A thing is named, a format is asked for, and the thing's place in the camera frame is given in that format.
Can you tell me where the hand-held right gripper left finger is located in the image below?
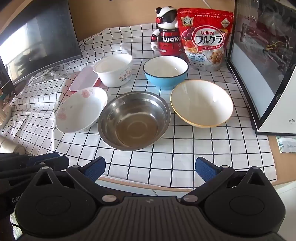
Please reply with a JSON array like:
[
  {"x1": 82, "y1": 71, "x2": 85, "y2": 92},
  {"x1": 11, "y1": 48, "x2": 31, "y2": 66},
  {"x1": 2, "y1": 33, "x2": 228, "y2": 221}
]
[{"x1": 31, "y1": 157, "x2": 118, "y2": 205}]

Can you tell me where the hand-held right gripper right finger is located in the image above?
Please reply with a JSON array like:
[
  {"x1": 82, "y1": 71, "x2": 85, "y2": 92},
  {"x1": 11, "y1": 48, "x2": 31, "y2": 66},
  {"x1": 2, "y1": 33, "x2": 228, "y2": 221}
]
[{"x1": 181, "y1": 157, "x2": 269, "y2": 205}]

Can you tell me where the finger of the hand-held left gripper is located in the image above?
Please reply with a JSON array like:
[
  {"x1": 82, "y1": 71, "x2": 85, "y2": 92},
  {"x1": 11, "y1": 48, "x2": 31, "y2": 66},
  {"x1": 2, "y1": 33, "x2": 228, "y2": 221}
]
[
  {"x1": 0, "y1": 156, "x2": 70, "y2": 179},
  {"x1": 0, "y1": 152, "x2": 60, "y2": 166}
]

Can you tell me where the stainless steel bowl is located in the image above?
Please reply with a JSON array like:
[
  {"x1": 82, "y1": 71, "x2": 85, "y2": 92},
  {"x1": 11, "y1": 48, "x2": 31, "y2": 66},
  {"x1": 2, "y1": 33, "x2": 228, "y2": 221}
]
[{"x1": 97, "y1": 91, "x2": 171, "y2": 151}]

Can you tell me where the white floral bowl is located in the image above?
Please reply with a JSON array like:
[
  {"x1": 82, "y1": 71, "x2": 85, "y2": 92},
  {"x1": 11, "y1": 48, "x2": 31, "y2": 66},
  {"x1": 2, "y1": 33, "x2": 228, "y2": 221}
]
[{"x1": 55, "y1": 87, "x2": 108, "y2": 133}]

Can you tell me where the blue enamel bowl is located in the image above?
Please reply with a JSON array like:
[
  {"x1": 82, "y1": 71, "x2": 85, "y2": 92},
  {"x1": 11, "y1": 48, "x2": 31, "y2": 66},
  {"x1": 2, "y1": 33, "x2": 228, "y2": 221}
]
[{"x1": 170, "y1": 80, "x2": 233, "y2": 128}]

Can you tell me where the pink plastic container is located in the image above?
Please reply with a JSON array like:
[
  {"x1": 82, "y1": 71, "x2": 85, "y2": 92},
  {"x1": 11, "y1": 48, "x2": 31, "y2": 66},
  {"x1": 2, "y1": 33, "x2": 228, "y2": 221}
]
[{"x1": 69, "y1": 65, "x2": 99, "y2": 92}]

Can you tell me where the white plastic bowl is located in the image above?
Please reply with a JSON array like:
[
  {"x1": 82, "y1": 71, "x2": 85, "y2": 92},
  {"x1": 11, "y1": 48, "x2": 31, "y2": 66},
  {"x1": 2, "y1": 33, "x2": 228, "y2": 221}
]
[{"x1": 93, "y1": 53, "x2": 133, "y2": 88}]

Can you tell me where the blue ceramic bowl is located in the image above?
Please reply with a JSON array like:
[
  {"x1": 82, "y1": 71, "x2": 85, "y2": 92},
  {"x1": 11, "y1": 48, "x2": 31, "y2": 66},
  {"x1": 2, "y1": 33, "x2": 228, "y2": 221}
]
[{"x1": 143, "y1": 56, "x2": 189, "y2": 91}]

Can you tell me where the black checked white tablecloth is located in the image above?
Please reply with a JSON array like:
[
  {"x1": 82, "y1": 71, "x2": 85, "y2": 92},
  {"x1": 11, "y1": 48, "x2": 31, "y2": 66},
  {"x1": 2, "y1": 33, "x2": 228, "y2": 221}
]
[{"x1": 0, "y1": 23, "x2": 278, "y2": 183}]

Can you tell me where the small green white packet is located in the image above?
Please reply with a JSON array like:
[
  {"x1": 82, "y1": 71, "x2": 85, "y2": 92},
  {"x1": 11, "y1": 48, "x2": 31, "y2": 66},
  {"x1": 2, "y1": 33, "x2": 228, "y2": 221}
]
[{"x1": 275, "y1": 136, "x2": 296, "y2": 154}]

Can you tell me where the white glass-sided computer case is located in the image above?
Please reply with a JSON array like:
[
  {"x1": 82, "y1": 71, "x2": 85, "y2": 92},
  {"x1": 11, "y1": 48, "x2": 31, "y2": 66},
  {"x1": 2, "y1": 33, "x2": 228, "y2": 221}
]
[{"x1": 226, "y1": 0, "x2": 296, "y2": 135}]

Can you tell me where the black computer monitor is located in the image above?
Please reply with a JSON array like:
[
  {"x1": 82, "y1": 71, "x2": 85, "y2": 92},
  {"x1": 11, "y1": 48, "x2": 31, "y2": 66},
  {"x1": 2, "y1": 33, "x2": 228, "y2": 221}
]
[{"x1": 0, "y1": 0, "x2": 83, "y2": 85}]

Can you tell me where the red cereal bag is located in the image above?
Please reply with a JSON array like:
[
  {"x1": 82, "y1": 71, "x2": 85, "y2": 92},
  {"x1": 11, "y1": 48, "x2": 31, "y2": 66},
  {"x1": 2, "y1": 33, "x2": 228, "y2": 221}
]
[{"x1": 177, "y1": 8, "x2": 234, "y2": 72}]

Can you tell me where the red white robot toy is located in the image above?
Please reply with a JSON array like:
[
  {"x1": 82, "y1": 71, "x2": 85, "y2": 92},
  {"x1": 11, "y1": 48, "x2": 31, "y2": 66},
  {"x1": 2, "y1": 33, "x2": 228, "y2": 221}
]
[{"x1": 151, "y1": 6, "x2": 182, "y2": 55}]

